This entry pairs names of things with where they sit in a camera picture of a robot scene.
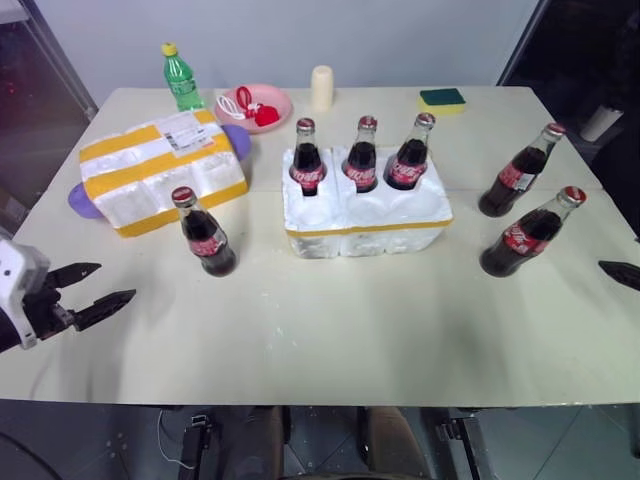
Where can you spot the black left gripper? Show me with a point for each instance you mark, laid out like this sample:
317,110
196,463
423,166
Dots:
44,307

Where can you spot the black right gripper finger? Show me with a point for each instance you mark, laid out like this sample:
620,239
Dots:
621,273

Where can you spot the glass cola bottle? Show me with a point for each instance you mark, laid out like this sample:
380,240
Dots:
517,175
525,235
407,165
361,162
308,160
207,240

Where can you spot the foam lid with yellow tape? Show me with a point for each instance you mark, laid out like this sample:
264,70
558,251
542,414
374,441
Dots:
150,170

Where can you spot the white foam bottle tray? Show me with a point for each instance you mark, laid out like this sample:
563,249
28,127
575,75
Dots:
370,225

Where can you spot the white paper roll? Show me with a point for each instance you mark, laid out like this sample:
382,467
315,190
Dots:
600,124

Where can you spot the dark glass cabinet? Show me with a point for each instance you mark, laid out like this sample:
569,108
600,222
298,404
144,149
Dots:
35,100

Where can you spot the purple plastic tray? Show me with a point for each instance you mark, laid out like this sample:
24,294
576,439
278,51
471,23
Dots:
241,141

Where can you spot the green plastic soda bottle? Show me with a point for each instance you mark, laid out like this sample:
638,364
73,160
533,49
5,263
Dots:
182,82

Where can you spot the white loop clip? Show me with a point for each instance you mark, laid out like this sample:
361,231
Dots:
226,106

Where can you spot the red loop clip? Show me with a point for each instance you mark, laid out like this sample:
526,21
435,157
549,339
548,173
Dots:
244,94

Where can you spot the green and yellow sponge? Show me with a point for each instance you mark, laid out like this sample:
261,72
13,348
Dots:
442,100

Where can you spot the pink plastic bowl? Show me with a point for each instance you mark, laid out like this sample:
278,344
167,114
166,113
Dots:
281,102

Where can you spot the brown rounded shape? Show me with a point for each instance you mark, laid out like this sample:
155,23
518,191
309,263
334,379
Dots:
392,440

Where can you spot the cream cylindrical cup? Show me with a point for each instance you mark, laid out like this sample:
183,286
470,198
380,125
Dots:
322,90

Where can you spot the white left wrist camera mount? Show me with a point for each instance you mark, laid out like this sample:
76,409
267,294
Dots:
17,280

